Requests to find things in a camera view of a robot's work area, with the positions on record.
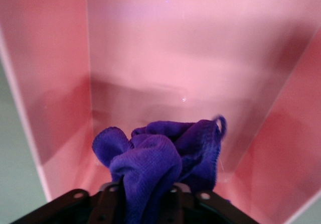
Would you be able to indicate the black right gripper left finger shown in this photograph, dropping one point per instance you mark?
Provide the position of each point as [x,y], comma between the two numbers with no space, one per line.
[107,204]

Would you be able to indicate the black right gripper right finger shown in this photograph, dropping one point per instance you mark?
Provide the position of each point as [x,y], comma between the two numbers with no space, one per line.
[179,204]

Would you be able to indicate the purple cloth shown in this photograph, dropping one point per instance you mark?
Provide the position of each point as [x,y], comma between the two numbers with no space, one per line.
[155,158]

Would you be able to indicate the pink plastic bin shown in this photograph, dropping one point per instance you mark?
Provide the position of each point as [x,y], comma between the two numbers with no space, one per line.
[175,58]

